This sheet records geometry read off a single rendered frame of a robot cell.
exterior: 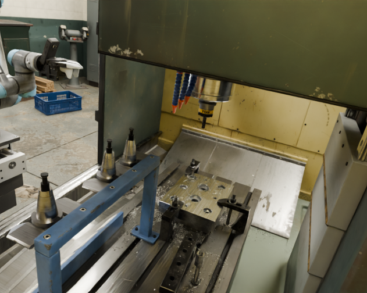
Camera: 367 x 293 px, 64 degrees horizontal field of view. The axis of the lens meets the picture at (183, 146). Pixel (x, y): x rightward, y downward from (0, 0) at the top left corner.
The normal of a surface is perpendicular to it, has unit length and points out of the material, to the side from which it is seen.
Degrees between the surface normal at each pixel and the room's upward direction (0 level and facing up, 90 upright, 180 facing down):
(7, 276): 8
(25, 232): 0
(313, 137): 90
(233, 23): 90
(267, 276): 0
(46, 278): 90
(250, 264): 0
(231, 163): 24
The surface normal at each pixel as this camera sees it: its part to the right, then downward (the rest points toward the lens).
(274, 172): -0.04, -0.69
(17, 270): 0.08, -0.84
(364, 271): -0.39, 0.33
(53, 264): 0.91, 0.28
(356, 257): -0.92, 0.04
